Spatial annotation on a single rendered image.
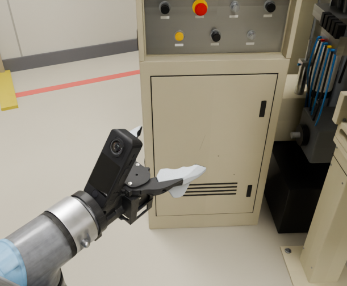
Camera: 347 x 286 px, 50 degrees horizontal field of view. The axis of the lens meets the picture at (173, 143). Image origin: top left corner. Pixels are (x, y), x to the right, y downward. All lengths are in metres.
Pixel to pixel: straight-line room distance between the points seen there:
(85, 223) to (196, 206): 1.30
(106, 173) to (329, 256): 1.28
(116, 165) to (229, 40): 0.96
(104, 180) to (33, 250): 0.13
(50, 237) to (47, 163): 1.91
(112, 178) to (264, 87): 1.02
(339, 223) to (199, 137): 0.62
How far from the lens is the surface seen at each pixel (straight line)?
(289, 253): 1.88
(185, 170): 0.60
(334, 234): 1.58
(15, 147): 2.62
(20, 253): 0.50
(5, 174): 2.42
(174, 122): 1.49
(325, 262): 1.72
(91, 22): 3.63
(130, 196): 0.58
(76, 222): 0.52
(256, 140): 1.60
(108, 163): 0.54
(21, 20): 3.54
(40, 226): 0.52
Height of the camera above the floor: 1.45
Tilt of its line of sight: 36 degrees down
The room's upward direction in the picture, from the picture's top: straight up
